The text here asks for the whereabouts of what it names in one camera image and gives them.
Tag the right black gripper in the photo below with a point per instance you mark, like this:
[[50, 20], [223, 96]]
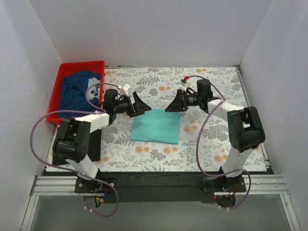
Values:
[[181, 101]]

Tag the aluminium mounting rail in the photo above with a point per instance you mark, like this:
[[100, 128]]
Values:
[[68, 185]]

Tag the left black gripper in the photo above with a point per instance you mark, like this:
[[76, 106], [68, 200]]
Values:
[[132, 106]]

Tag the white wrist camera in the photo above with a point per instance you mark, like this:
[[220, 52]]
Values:
[[124, 90], [184, 82]]

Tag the floral patterned table mat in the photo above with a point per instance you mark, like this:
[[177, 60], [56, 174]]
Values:
[[202, 145]]

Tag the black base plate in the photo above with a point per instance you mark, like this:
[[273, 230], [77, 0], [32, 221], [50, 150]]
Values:
[[204, 194]]

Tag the mint green t-shirt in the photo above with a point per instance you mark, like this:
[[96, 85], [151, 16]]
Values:
[[156, 125]]

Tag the red plastic bin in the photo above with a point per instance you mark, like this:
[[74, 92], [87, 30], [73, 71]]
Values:
[[65, 70]]

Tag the folded black t-shirt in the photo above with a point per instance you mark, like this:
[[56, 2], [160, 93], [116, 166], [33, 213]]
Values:
[[94, 151]]

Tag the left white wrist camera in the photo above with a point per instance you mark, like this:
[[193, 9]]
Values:
[[124, 90]]

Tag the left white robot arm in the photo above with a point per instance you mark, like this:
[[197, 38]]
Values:
[[72, 141]]

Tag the navy blue printed t-shirt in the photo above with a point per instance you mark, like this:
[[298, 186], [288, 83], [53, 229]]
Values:
[[79, 91]]

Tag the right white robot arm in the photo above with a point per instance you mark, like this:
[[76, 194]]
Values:
[[245, 130]]

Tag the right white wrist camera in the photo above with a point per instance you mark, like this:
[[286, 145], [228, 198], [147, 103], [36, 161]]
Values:
[[184, 82]]

